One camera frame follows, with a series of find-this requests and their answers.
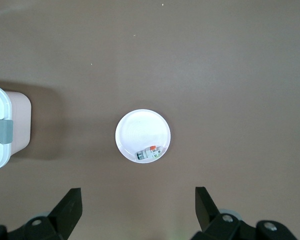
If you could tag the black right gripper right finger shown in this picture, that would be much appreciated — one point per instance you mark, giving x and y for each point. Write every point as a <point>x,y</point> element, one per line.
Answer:
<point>210,220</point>

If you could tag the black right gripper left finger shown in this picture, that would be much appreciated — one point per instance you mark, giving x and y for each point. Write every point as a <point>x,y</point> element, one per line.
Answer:
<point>65,217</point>

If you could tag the pale pink round plate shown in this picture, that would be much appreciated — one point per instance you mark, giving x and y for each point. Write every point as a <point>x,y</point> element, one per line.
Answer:
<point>142,130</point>

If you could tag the brown table cover mat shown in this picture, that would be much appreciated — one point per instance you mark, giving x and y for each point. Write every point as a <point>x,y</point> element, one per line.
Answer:
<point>215,75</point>

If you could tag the green white push button switch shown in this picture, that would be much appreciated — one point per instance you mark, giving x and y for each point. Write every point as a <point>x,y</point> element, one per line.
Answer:
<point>148,152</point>

